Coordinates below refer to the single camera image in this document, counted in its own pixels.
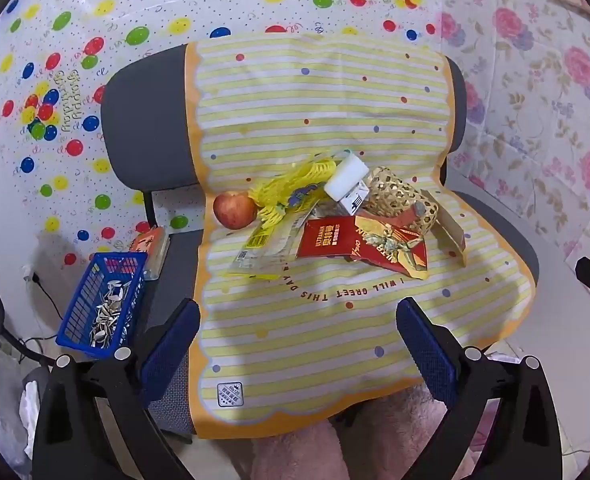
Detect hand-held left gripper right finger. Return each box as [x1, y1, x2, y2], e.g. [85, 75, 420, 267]
[396, 296, 563, 480]

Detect yellow striped plastic cloth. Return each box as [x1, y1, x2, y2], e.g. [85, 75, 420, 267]
[184, 32, 536, 441]

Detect blue plastic basket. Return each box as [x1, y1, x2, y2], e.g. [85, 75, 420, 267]
[55, 251, 148, 360]

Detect floral print plastic sheet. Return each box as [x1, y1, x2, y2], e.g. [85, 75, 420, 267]
[425, 0, 590, 261]

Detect clear yellow-edged packet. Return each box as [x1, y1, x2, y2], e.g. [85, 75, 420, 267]
[227, 200, 321, 281]

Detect pink fluffy pants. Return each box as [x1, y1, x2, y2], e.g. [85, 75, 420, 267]
[230, 385, 480, 480]

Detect brown cardboard box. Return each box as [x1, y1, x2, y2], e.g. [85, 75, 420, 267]
[420, 189, 468, 268]

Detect grey office chair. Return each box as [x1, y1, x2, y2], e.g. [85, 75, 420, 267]
[100, 42, 540, 436]

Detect yellow foam fruit net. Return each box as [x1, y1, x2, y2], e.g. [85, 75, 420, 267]
[247, 157, 338, 226]

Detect red apple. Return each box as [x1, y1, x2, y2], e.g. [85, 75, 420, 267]
[212, 191, 258, 231]

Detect red and gold snack wrapper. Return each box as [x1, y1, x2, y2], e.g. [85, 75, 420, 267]
[345, 210, 430, 281]

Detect clear plastic bag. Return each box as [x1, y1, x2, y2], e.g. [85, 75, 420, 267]
[0, 350, 41, 466]

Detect white black-striped wrapper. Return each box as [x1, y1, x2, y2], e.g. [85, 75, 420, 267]
[336, 187, 373, 218]

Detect power cable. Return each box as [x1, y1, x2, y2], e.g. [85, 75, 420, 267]
[0, 275, 68, 366]

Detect red snack packet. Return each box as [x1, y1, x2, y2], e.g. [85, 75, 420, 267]
[295, 216, 358, 261]

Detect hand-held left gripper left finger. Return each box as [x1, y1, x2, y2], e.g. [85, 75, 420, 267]
[32, 297, 202, 480]

